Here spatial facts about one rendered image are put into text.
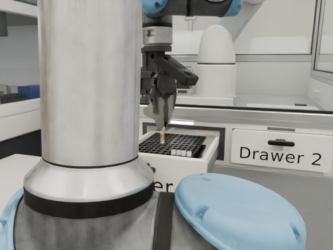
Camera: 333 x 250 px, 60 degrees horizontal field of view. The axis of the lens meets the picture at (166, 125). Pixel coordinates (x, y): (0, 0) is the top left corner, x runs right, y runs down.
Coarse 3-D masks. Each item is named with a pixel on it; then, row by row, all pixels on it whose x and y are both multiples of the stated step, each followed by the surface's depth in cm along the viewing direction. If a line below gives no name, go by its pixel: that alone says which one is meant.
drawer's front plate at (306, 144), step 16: (240, 144) 92; (256, 144) 90; (304, 144) 86; (320, 144) 85; (240, 160) 93; (256, 160) 91; (272, 160) 90; (288, 160) 88; (304, 160) 87; (320, 160) 86
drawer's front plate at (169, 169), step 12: (144, 156) 67; (156, 156) 66; (168, 156) 66; (156, 168) 67; (168, 168) 66; (180, 168) 65; (192, 168) 64; (204, 168) 63; (156, 180) 68; (168, 180) 67; (180, 180) 66
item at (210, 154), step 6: (150, 132) 102; (168, 132) 102; (174, 132) 102; (144, 138) 97; (210, 138) 98; (216, 138) 95; (204, 144) 99; (210, 144) 98; (216, 144) 91; (204, 150) 100; (210, 150) 82; (216, 150) 90; (204, 156) 77; (210, 156) 81; (216, 156) 91; (210, 162) 80; (210, 168) 80
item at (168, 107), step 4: (164, 96) 76; (168, 96) 75; (172, 96) 76; (168, 100) 74; (172, 100) 76; (168, 104) 75; (172, 104) 76; (164, 108) 76; (168, 108) 75; (172, 108) 76; (164, 112) 76; (168, 112) 75; (172, 112) 76; (164, 116) 76; (168, 116) 75; (164, 120) 76; (168, 120) 76
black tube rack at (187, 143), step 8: (152, 136) 95; (160, 136) 95; (168, 136) 95; (176, 136) 95; (184, 136) 95; (192, 136) 95; (200, 136) 95; (144, 144) 86; (152, 144) 87; (160, 144) 86; (168, 144) 86; (176, 144) 86; (184, 144) 86; (192, 144) 86; (200, 144) 86; (160, 152) 78; (168, 152) 79; (192, 152) 79; (200, 152) 88
